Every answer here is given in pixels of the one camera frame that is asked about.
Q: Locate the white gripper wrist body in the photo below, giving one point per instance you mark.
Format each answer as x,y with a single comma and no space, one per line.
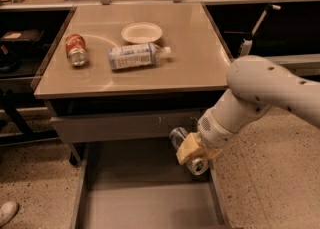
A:
216,132

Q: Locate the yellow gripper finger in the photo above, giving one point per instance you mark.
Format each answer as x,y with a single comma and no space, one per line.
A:
210,153
191,148

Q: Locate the silver blue redbull can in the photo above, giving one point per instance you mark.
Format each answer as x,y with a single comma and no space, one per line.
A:
197,166

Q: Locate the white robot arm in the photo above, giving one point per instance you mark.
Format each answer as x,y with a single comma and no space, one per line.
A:
254,84

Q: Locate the closed grey top drawer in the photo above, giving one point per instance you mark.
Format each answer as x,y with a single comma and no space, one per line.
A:
124,126

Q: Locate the open grey middle drawer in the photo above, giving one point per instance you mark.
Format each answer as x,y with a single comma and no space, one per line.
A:
138,184

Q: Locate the grey drawer cabinet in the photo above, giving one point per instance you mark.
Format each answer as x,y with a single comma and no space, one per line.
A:
193,77

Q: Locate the red coca-cola can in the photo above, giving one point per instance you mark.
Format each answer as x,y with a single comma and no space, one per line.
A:
76,50

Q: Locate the plastic bottle with blue label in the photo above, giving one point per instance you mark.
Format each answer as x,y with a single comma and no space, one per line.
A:
137,55

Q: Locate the white paper bowl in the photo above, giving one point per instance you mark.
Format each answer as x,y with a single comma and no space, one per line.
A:
141,32

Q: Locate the white rod tool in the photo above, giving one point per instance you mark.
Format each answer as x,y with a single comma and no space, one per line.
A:
267,9

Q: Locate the white sneaker shoe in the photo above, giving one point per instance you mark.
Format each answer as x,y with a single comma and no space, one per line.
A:
7,212

